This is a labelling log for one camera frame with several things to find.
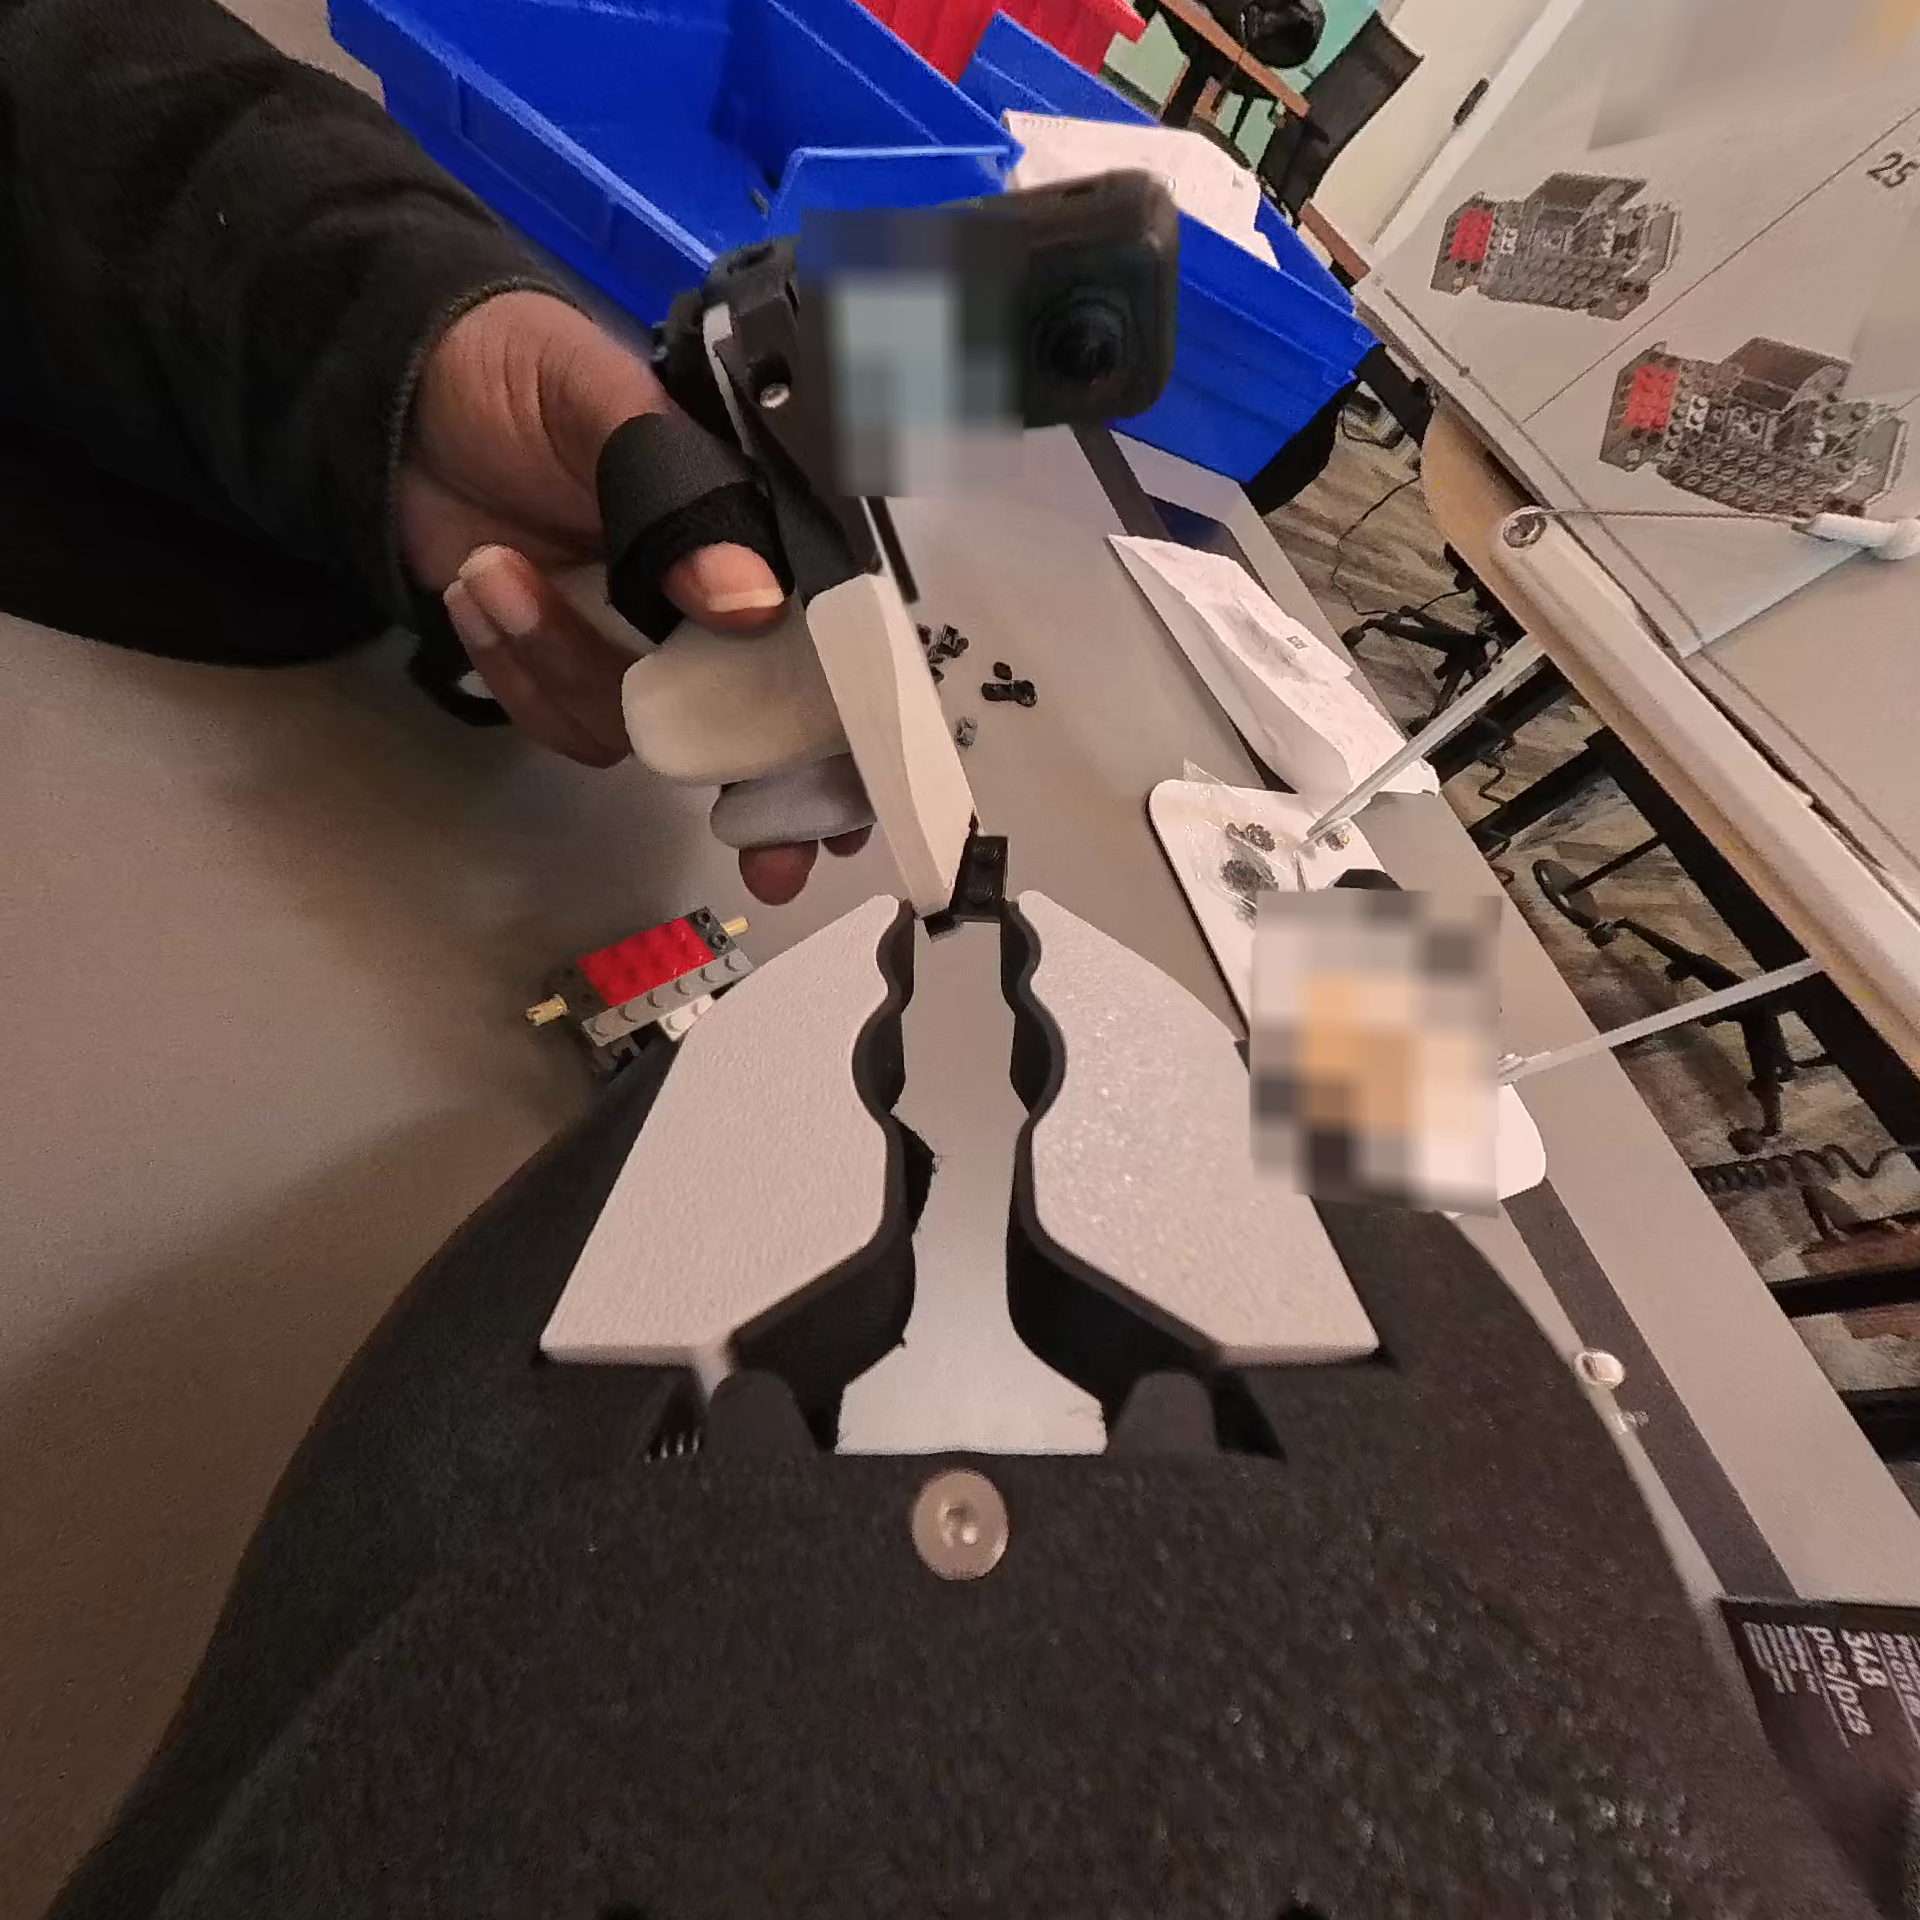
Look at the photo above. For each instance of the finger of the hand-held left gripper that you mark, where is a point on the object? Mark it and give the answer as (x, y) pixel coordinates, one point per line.
(898, 748)

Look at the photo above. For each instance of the grey desk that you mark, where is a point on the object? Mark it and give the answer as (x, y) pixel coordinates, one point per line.
(225, 1051)

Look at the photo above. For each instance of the black toy set box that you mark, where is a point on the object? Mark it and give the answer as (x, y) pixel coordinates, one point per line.
(1830, 1697)

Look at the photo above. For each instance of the person's left hand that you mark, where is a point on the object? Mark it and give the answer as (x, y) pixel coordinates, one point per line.
(512, 436)

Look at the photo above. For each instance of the clear bag of black parts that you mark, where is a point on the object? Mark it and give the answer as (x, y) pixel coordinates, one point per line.
(1252, 856)

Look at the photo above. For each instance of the instruction booklet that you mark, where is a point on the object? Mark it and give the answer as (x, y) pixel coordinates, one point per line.
(1726, 152)

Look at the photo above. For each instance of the red plastic bin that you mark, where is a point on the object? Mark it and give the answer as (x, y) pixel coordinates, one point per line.
(923, 32)
(1073, 19)

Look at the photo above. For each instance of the white paper sheet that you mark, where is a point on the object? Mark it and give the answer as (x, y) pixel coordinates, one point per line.
(1111, 164)

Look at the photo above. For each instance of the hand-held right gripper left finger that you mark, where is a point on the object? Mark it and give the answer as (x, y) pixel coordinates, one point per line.
(718, 1172)

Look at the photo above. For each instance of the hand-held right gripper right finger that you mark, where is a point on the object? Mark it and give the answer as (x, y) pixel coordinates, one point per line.
(1186, 1172)

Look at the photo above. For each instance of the cluster of small black bricks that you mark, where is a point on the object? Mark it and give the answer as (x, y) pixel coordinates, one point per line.
(1007, 693)

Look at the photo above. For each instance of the white paper bag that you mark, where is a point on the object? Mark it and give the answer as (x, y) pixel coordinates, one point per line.
(1273, 660)

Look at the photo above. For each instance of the white book stand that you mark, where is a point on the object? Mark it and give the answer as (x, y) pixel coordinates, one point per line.
(1622, 689)

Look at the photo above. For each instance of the toy brick vehicle model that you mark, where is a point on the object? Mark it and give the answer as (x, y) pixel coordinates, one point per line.
(643, 969)

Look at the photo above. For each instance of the person's left forearm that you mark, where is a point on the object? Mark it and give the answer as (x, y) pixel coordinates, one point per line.
(180, 302)

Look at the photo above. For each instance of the black boxy brick piece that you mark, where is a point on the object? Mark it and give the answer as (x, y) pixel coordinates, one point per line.
(975, 875)

